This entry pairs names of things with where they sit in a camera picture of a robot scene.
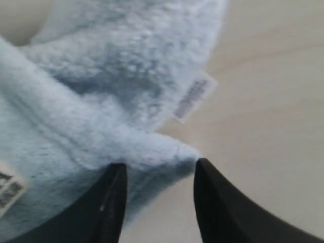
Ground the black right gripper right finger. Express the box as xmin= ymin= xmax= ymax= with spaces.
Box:
xmin=193 ymin=158 xmax=323 ymax=243

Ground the light blue fluffy towel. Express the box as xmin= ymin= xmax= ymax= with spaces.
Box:
xmin=1 ymin=1 xmax=228 ymax=242

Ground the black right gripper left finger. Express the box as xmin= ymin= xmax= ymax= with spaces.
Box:
xmin=12 ymin=164 xmax=127 ymax=243

